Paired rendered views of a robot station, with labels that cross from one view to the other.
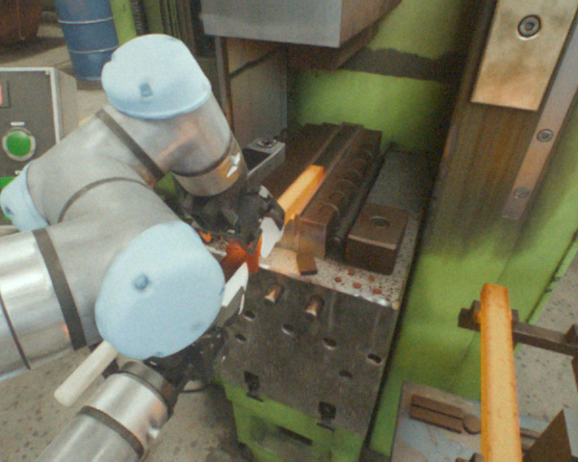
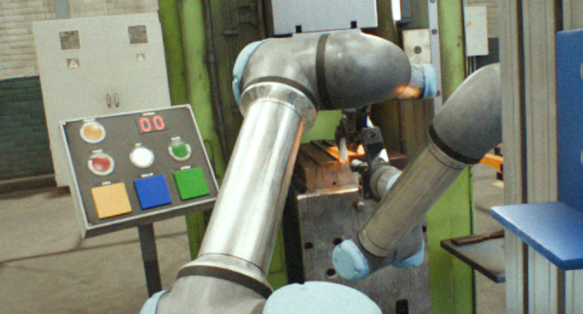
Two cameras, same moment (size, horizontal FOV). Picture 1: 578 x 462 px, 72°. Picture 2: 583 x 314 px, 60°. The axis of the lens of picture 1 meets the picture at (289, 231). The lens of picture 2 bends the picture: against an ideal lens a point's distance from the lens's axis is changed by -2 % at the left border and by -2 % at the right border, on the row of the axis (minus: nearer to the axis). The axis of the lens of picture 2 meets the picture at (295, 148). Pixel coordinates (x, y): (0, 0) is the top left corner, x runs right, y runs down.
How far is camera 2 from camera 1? 1.12 m
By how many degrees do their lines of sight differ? 40
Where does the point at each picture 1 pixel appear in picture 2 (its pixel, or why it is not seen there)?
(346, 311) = not seen: hidden behind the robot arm
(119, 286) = (429, 68)
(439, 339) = (434, 242)
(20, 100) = (174, 124)
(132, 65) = not seen: hidden behind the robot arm
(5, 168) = (173, 167)
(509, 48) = (413, 59)
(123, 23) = (198, 86)
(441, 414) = (469, 238)
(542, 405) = not seen: outside the picture
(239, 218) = (367, 125)
